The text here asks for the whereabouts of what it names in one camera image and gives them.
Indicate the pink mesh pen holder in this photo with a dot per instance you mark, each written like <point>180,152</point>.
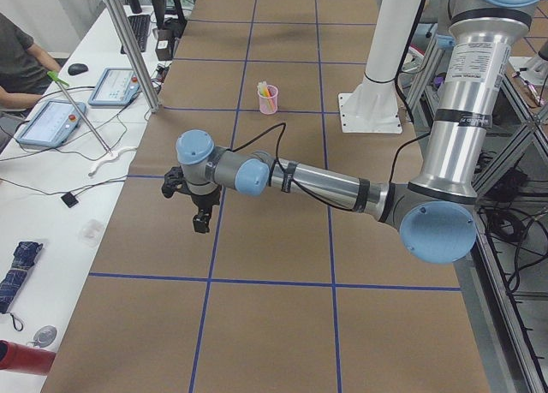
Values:
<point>268,106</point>

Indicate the grabber stick green handle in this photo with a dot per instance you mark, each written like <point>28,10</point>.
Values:
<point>63,87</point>

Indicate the black computer mouse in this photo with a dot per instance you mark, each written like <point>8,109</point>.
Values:
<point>77,68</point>

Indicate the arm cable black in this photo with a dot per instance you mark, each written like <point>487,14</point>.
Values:
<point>282,153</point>

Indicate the blue folded umbrella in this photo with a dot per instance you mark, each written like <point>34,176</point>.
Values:
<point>25,256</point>

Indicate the round silver disc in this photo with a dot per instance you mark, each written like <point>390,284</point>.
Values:
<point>43,337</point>

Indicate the aluminium frame post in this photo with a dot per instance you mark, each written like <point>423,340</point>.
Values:
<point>126,35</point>

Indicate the blue teach pendant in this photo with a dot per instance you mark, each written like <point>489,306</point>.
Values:
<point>116,87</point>
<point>51,126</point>

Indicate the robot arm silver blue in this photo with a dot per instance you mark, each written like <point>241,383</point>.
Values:
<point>432,212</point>

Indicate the far blue teach pendant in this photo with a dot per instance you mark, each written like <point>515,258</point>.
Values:
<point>116,87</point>

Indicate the yellow highlighter pen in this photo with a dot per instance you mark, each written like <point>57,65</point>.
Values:
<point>263,89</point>

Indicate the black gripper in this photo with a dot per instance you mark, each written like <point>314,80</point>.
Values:
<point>205,201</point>

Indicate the clear plastic bag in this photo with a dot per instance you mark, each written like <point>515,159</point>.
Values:
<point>91,233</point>

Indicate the black monitor stand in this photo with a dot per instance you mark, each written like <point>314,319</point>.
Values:
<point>160,12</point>

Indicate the black keyboard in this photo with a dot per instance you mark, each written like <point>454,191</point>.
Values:
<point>140,25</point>

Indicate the red cylinder bottle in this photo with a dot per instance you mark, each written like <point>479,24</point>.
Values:
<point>20,358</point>

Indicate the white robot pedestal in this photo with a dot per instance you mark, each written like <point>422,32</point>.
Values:
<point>373,105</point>

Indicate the person in grey shirt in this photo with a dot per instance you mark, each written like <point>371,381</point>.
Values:
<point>24,68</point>

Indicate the near blue teach pendant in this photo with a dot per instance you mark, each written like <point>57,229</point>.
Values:
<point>51,126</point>

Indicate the small black box device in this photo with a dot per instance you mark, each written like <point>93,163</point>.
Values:
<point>69,199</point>

